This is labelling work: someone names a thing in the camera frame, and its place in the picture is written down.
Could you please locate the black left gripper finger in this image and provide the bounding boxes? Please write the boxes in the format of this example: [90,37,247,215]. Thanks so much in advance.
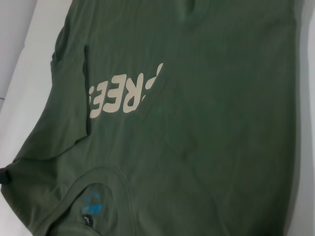
[0,167,12,185]

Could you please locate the dark green FREE t-shirt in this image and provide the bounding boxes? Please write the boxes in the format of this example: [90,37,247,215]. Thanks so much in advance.
[0,0,315,236]

